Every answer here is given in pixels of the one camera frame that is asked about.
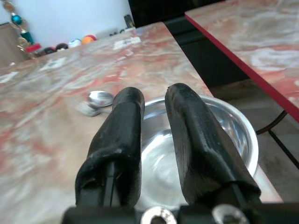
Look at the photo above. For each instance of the small red box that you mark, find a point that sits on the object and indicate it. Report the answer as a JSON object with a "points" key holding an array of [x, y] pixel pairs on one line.
{"points": [[33, 48]]}

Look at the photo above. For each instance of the steel spoon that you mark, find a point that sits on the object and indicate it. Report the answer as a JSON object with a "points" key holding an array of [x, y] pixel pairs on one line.
{"points": [[101, 98]]}

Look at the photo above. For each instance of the black metal table leg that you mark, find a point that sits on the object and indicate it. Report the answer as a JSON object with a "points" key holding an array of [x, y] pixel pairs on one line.
{"points": [[275, 130]]}

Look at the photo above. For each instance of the brown cardboard box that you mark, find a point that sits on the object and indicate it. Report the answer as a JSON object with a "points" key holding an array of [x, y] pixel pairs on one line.
{"points": [[9, 44]]}

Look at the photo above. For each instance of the white and blue billiard ball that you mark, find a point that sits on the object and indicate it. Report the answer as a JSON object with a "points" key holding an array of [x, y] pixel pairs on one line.
{"points": [[74, 43]]}

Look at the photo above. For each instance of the dark maroon billiard ball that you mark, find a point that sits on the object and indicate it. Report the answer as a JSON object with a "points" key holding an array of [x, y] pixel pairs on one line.
{"points": [[61, 46]]}

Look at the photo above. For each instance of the round steel bowl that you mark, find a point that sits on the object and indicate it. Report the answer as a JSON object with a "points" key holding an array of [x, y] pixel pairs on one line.
{"points": [[161, 161]]}

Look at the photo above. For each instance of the orange billiard ball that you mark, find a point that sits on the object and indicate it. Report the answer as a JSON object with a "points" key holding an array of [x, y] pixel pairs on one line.
{"points": [[88, 39]]}

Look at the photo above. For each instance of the gold trophy with teal ornaments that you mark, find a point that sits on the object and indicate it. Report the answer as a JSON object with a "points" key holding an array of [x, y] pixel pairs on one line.
{"points": [[19, 30]]}

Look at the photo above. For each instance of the marble-pattern table with red edge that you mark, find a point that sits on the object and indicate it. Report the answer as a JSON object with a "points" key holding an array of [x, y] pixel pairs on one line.
{"points": [[257, 46]]}

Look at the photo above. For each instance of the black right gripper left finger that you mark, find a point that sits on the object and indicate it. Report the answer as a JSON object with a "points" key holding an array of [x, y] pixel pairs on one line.
{"points": [[121, 144]]}

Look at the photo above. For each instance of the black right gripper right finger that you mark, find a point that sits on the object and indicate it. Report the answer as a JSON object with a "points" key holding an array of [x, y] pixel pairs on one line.
{"points": [[198, 144]]}

